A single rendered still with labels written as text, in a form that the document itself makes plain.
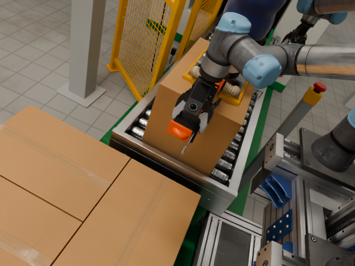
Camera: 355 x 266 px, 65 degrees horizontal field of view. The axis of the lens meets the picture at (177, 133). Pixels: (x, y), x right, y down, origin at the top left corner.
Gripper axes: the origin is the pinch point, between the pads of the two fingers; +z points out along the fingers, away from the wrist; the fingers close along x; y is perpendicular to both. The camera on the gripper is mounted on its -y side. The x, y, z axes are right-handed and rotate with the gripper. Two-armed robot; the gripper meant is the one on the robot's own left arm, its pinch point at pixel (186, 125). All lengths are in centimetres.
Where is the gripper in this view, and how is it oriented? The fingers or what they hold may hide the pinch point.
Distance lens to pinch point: 88.4
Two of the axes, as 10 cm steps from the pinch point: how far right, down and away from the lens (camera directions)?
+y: 3.7, -5.8, 7.2
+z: -3.0, 6.6, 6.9
